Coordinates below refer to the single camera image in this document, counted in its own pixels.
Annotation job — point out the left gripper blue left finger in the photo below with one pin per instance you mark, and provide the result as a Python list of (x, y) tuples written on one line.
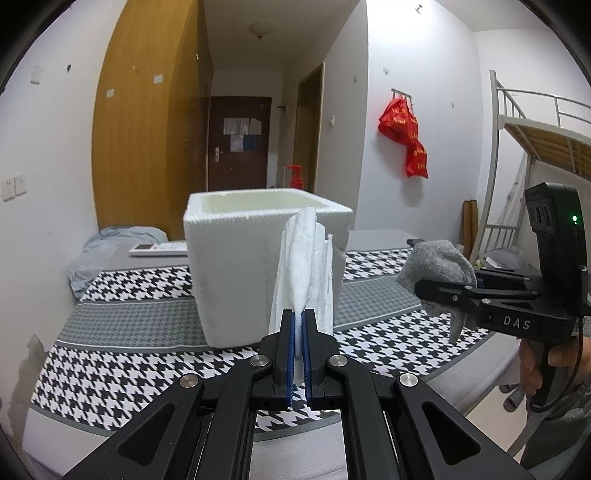
[(201, 428)]

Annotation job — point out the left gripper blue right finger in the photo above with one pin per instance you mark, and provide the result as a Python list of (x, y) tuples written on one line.
[(396, 427)]

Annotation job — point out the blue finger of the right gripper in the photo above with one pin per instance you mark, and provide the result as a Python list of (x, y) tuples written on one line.
[(461, 301), (503, 275)]

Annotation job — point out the grey sock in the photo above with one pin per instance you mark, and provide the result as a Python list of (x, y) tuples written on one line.
[(455, 329)]

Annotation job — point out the white towel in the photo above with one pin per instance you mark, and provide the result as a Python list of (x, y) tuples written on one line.
[(304, 272)]

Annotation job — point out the person's right hand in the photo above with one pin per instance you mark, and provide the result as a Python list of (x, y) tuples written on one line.
[(562, 356)]

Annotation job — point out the houndstooth patterned table cloth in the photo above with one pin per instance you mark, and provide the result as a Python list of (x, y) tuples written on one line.
[(135, 331)]

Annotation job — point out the red hanging plastic bag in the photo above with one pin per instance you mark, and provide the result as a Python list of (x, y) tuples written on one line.
[(399, 123)]

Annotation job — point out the white remote control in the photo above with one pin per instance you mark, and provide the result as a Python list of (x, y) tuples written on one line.
[(165, 249)]

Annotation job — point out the white styrofoam box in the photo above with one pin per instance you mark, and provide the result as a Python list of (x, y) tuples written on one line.
[(233, 245)]

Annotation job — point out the light blue crumpled cloth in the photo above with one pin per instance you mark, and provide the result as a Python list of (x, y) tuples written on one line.
[(98, 250)]

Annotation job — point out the white pump lotion bottle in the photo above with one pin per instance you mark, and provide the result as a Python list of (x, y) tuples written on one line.
[(296, 182)]

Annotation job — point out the dark brown entrance door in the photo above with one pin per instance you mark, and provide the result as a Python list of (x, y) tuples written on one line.
[(238, 142)]

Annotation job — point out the wooden wardrobe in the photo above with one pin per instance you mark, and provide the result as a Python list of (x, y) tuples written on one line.
[(150, 114)]

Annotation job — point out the ceiling lamp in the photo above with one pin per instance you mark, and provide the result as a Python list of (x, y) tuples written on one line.
[(261, 29)]

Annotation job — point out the metal bunk bed frame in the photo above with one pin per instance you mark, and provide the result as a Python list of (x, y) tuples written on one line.
[(531, 136)]

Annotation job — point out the wall hook rack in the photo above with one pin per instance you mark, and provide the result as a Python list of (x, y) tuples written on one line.
[(401, 94)]

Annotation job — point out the wooden side door frame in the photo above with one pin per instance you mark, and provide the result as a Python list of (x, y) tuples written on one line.
[(307, 130)]

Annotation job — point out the white wall socket pair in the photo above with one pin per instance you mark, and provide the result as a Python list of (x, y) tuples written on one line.
[(13, 187)]

